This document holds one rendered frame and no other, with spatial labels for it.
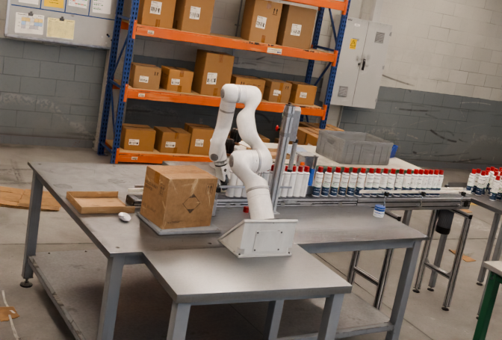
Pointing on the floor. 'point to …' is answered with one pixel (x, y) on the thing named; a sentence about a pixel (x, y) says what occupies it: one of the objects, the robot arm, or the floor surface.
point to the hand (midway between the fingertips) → (224, 186)
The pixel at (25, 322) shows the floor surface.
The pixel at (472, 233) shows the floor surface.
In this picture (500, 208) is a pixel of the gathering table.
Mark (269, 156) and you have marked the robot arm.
